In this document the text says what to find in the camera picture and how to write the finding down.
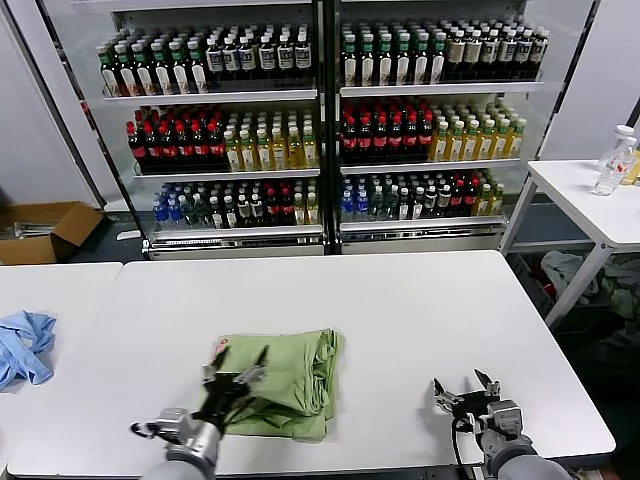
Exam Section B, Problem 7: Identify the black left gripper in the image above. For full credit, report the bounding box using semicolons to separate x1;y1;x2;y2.
199;344;271;427

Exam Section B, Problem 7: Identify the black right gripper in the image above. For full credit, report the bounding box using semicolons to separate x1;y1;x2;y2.
432;368;503;419

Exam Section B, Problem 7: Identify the light green shirt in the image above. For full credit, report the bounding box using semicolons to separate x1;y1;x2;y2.
202;328;346;445

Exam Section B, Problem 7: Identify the grey laundry basket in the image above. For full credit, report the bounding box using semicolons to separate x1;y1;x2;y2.
514;253;557;314

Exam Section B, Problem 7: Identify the white garment pile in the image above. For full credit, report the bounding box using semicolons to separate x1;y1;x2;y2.
542;249;599;306

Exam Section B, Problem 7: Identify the black bag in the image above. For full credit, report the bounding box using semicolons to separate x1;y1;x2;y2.
589;314;640;396

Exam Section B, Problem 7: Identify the grey green garment pile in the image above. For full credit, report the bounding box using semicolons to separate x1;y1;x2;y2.
599;259;640;319

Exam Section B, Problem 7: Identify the yellow tea bottle white cap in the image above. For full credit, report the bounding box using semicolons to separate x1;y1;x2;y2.
478;120;496;161
287;126;304;170
447;122;465;162
224;130;242;173
240;129;258;172
431;123;449;163
303;125;320;169
463;121;480;162
508;119;526;159
272;127;289;170
256;128;273;171
493;119;511;160

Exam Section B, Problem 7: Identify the crumpled light blue cloth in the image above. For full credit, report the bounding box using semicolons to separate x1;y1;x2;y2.
0;309;57;394

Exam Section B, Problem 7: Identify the open cardboard box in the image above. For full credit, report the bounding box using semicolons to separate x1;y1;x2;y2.
0;200;106;266

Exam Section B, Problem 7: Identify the white side table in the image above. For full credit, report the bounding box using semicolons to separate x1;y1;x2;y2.
499;159;640;331

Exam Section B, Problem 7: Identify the clear water bottle red label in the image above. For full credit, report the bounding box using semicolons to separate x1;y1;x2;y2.
593;124;636;196

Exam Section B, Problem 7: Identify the beverage display cooler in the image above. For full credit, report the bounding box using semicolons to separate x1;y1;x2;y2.
322;0;601;257
37;0;334;262

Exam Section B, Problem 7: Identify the yellow drink bottle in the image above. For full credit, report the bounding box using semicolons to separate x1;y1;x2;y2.
622;147;640;187

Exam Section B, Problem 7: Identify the dark bottle green cap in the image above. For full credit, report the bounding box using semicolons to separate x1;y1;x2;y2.
429;32;448;85
394;33;414;87
115;44;137;97
187;40;209;95
376;33;396;87
412;32;431;86
98;46;120;98
358;34;378;87
151;42;173;96
133;43;155;97
169;41;191;95
341;34;360;88

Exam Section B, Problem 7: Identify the dark tea bottle white label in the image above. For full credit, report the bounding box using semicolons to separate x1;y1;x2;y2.
222;38;241;83
276;34;295;81
498;29;517;80
531;29;550;79
257;35;277;82
514;29;534;80
293;33;312;80
481;30;500;81
238;37;258;83
205;39;225;84

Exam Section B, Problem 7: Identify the dark bottle beige label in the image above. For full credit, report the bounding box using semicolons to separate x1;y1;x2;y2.
446;31;466;82
463;30;483;82

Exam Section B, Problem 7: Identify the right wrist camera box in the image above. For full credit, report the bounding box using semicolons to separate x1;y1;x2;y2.
487;399;524;442

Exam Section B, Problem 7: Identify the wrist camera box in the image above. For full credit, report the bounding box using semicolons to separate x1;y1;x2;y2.
487;399;524;442
144;407;196;446

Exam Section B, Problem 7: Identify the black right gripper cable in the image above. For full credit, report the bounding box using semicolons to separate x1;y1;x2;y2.
451;417;484;479

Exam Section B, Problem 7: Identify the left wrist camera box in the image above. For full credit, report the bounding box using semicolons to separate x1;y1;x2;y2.
144;407;196;446

